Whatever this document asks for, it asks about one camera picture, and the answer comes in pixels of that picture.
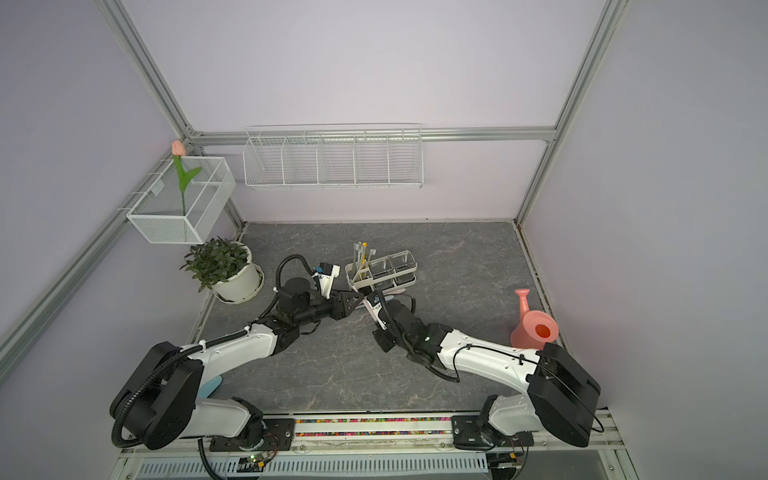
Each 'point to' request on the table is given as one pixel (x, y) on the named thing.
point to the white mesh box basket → (158, 214)
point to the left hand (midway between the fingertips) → (360, 297)
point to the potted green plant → (227, 268)
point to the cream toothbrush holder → (395, 270)
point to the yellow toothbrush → (364, 244)
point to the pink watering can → (535, 328)
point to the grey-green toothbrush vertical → (355, 248)
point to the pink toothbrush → (366, 300)
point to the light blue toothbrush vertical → (359, 244)
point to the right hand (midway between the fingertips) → (378, 319)
